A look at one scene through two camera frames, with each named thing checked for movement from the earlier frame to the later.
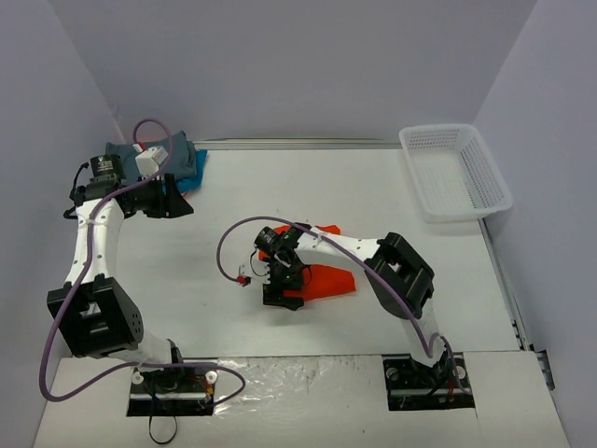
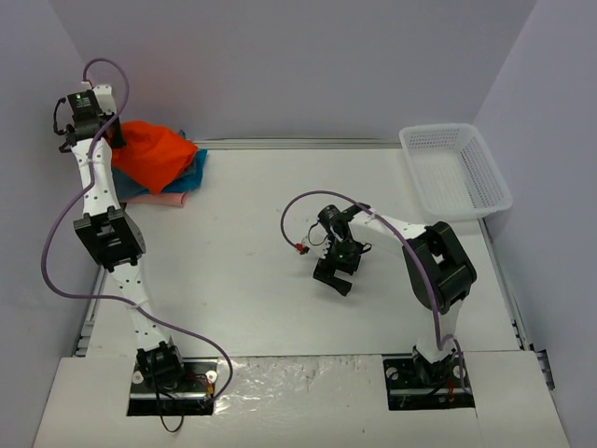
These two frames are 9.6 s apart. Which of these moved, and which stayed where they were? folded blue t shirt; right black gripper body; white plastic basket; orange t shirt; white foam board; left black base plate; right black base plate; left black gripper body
Moved: orange t shirt; left black gripper body; right black gripper body
Stayed: right black base plate; white plastic basket; white foam board; left black base plate; folded blue t shirt
